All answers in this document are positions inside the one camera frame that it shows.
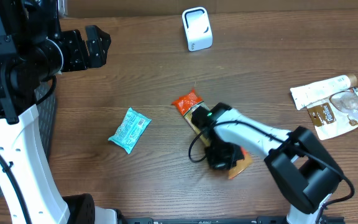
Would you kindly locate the teal snack packet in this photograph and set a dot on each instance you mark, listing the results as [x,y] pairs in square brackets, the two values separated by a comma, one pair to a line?
[130,130]

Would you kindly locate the orange spaghetti pack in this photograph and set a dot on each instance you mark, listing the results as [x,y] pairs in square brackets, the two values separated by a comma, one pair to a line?
[188,104]

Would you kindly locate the beige clear food pouch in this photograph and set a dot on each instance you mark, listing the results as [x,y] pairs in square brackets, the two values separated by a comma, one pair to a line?
[335,115]

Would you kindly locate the grey plastic mesh basket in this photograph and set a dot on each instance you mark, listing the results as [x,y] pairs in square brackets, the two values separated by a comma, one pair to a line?
[47,112]

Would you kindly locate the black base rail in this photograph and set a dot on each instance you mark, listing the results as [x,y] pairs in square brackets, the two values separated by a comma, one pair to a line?
[258,220]

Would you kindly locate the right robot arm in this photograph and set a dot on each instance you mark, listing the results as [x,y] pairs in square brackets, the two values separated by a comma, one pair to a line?
[304,171]

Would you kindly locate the white barcode scanner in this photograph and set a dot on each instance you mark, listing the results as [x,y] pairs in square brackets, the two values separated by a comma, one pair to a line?
[197,28]

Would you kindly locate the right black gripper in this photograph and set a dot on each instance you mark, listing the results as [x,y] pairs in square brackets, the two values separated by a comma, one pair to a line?
[220,158]

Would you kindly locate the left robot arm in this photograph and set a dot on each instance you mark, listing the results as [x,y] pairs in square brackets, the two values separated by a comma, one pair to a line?
[33,50]

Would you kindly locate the white tube gold cap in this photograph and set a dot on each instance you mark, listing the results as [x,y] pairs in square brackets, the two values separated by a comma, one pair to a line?
[310,93]

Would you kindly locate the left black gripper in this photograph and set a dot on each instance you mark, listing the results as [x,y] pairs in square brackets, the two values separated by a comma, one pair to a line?
[94,58]

